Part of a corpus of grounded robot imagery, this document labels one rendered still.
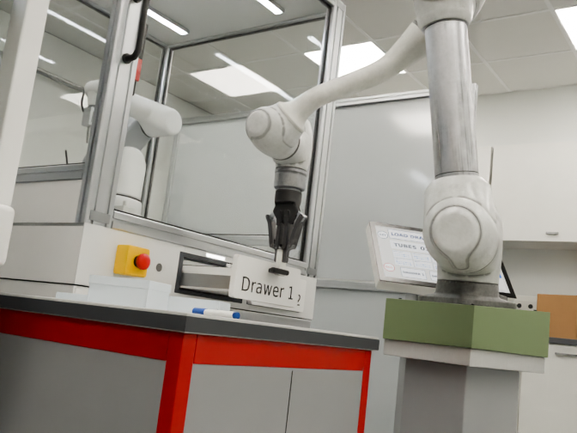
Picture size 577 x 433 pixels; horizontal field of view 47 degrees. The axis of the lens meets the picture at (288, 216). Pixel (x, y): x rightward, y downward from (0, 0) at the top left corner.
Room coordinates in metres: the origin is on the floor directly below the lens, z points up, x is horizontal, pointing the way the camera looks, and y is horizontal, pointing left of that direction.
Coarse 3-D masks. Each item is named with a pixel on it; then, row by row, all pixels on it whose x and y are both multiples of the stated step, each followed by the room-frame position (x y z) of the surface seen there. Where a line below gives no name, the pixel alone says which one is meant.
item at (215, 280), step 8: (184, 272) 1.83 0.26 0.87; (192, 272) 1.81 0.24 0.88; (200, 272) 1.79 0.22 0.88; (208, 272) 1.78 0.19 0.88; (216, 272) 1.76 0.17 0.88; (224, 272) 1.75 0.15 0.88; (184, 280) 1.82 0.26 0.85; (192, 280) 1.81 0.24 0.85; (200, 280) 1.79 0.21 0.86; (208, 280) 1.77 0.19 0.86; (216, 280) 1.76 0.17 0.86; (224, 280) 1.74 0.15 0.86; (184, 288) 1.85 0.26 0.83; (192, 288) 1.81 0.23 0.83; (200, 288) 1.79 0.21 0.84; (208, 288) 1.77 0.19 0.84; (216, 288) 1.76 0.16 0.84; (224, 288) 1.74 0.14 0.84
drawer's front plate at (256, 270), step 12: (240, 264) 1.71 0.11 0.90; (252, 264) 1.75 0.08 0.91; (264, 264) 1.79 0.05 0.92; (240, 276) 1.71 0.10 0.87; (252, 276) 1.75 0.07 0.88; (264, 276) 1.80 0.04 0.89; (276, 276) 1.84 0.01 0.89; (288, 276) 1.89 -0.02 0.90; (300, 276) 1.93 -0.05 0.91; (240, 288) 1.72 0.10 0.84; (252, 288) 1.76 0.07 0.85; (276, 288) 1.84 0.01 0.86; (288, 288) 1.89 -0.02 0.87; (252, 300) 1.77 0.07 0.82; (264, 300) 1.81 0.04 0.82; (276, 300) 1.85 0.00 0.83; (288, 300) 1.90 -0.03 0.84
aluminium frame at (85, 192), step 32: (128, 0) 1.58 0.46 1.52; (128, 32) 1.58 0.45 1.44; (128, 64) 1.60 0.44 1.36; (96, 96) 1.58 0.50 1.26; (128, 96) 1.61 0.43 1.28; (96, 128) 1.56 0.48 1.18; (320, 128) 2.32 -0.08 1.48; (96, 160) 1.56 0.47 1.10; (320, 160) 2.34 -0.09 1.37; (32, 192) 1.69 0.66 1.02; (64, 192) 1.61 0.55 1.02; (96, 192) 1.58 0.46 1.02; (320, 192) 2.35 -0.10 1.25; (96, 224) 1.58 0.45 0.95; (128, 224) 1.66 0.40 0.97; (160, 224) 1.74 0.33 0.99; (320, 224) 2.37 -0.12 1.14; (256, 256) 2.09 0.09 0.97
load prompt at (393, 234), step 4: (388, 232) 2.50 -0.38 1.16; (392, 232) 2.50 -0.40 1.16; (396, 232) 2.51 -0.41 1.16; (400, 232) 2.51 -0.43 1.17; (404, 232) 2.52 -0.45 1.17; (408, 232) 2.52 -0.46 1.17; (412, 232) 2.53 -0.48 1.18; (392, 236) 2.49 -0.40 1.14; (396, 236) 2.49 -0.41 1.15; (400, 236) 2.49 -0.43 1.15; (404, 236) 2.50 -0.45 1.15; (408, 236) 2.50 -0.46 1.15; (412, 236) 2.51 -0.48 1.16; (416, 236) 2.51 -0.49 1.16; (420, 236) 2.52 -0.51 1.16; (404, 240) 2.49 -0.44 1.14; (408, 240) 2.49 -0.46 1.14; (412, 240) 2.50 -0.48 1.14; (416, 240) 2.50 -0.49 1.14; (420, 240) 2.51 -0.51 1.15
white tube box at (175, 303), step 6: (168, 300) 1.53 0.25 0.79; (174, 300) 1.53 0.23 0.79; (180, 300) 1.53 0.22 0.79; (186, 300) 1.52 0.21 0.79; (192, 300) 1.52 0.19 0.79; (198, 300) 1.52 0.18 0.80; (204, 300) 1.51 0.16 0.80; (168, 306) 1.53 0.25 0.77; (174, 306) 1.53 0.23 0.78; (180, 306) 1.53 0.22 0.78; (186, 306) 1.52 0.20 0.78; (192, 306) 1.52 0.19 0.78; (198, 306) 1.52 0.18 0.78; (204, 306) 1.51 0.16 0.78; (210, 306) 1.51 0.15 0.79; (216, 306) 1.51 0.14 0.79; (222, 306) 1.53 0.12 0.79; (228, 306) 1.58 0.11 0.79; (186, 312) 1.52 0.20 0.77
